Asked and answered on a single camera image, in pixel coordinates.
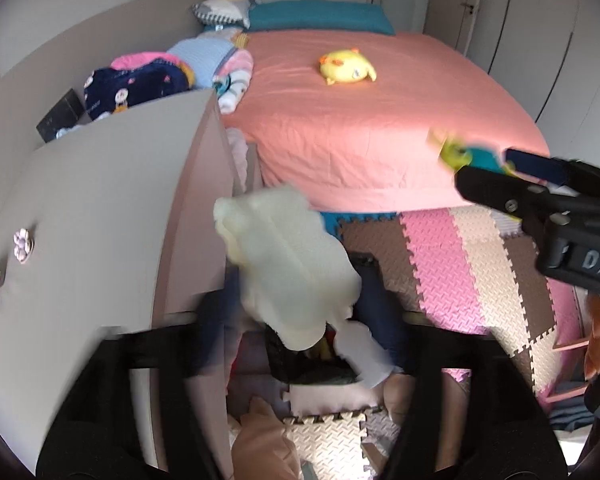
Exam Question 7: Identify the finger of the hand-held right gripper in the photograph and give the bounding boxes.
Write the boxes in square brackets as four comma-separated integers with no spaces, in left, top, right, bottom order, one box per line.
[455,166,586,223]
[505,147,600,197]

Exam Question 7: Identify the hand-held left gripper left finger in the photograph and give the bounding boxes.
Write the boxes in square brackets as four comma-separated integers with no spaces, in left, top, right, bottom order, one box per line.
[37,280,241,480]

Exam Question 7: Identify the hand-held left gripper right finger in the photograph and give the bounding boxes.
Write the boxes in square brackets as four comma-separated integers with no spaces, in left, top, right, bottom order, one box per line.
[351,255,567,480]

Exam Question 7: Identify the green and blue toy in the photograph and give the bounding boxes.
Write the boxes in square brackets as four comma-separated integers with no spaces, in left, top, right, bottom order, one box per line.
[427,129,516,177]

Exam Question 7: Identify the bin with black bag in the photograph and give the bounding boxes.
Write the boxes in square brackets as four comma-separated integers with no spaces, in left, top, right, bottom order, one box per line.
[264,321,363,387]

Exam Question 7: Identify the white foam piece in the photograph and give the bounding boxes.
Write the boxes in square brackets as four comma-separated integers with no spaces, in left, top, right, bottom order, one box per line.
[213,185,362,352]

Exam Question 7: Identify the person's right hand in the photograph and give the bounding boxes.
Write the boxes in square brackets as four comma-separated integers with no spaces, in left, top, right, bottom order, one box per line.
[582,294,600,382]

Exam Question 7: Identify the colourful puzzle floor mat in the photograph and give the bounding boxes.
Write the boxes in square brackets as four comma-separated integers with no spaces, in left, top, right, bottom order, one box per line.
[280,205,597,480]

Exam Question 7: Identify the pink shelf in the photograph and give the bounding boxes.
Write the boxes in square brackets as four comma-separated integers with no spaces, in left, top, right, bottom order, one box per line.
[549,337,597,403]

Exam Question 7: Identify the bed with pink sheet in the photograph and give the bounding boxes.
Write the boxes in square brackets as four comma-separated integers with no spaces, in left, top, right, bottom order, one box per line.
[220,30,552,213]

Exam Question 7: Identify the white wardrobe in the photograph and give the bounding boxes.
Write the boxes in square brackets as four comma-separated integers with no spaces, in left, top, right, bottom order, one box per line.
[472,0,600,128]

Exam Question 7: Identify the white door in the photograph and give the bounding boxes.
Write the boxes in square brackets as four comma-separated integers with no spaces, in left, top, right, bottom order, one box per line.
[424,0,482,53]

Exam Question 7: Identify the yellow plush duck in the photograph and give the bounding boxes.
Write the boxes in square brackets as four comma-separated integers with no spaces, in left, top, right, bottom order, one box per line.
[319,48,377,86]

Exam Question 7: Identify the teal pillow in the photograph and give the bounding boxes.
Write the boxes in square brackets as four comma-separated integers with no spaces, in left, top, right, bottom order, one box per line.
[247,0,396,36]

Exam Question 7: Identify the blue striped cloth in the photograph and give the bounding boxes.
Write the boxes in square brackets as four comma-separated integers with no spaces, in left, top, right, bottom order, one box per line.
[167,32,255,113]

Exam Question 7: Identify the pink cloth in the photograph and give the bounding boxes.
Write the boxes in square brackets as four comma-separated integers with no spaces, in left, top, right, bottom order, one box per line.
[111,51,182,72]

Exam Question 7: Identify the checkered pillow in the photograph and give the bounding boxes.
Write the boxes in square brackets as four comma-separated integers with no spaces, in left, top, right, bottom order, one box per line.
[191,0,257,31]

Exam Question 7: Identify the black wall panel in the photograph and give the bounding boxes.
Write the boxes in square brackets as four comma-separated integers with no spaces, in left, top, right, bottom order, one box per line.
[36,88,88,143]

